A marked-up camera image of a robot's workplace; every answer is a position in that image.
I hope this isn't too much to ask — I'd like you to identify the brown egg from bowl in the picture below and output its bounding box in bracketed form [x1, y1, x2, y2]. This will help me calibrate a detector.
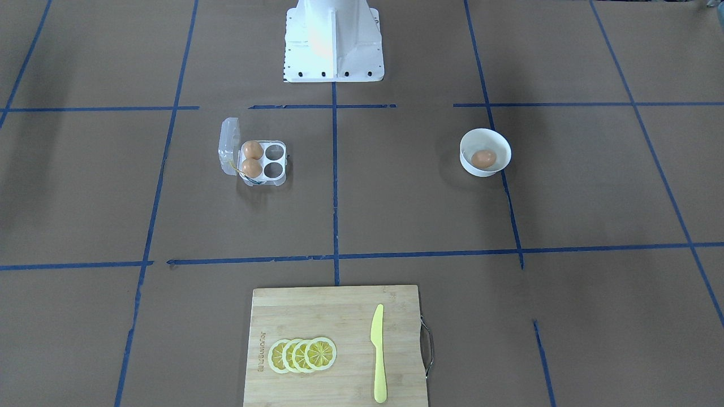
[471, 149, 497, 170]

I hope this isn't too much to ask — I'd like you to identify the clear plastic egg box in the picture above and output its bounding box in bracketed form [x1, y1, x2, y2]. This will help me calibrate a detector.
[219, 118, 288, 187]

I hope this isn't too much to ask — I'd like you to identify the brown egg in box front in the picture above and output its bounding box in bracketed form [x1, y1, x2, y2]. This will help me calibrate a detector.
[240, 159, 263, 179]

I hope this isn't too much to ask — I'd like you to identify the brown egg in box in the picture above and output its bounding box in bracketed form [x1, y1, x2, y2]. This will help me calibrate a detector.
[240, 159, 263, 179]
[241, 141, 264, 160]

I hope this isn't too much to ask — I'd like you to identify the brown egg in box rear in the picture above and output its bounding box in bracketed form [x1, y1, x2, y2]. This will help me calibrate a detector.
[241, 141, 264, 160]

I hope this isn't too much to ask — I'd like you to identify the bamboo cutting board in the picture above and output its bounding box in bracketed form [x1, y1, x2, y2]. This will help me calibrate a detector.
[243, 284, 429, 406]

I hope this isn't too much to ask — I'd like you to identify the yellow plastic knife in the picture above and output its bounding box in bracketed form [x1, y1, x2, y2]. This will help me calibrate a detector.
[370, 304, 387, 404]

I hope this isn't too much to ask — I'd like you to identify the white ceramic bowl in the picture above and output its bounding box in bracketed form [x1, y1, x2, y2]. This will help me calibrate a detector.
[459, 128, 512, 177]

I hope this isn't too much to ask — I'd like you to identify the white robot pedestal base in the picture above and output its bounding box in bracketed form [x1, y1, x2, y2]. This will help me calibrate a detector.
[283, 1, 385, 83]

